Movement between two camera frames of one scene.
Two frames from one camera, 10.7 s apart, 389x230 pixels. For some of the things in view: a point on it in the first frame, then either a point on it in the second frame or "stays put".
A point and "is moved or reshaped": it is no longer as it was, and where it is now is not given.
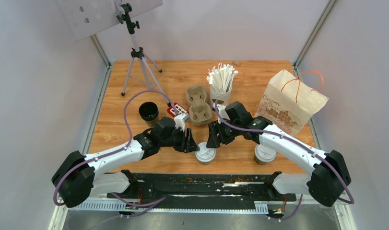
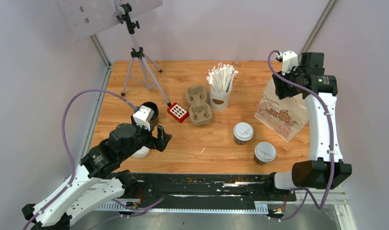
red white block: [179, 109] stays put
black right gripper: [214, 141] to [281, 90]
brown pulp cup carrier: [200, 111] stays put
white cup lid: [205, 154] is moved or reshaped
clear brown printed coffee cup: [206, 163] is moved or reshaped
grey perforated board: [84, 18] stays put
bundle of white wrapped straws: [221, 78] stays put
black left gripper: [188, 145] to [161, 142]
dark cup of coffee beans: [148, 110] stays put
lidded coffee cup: [263, 154] stays put
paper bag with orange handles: [290, 100] stays put
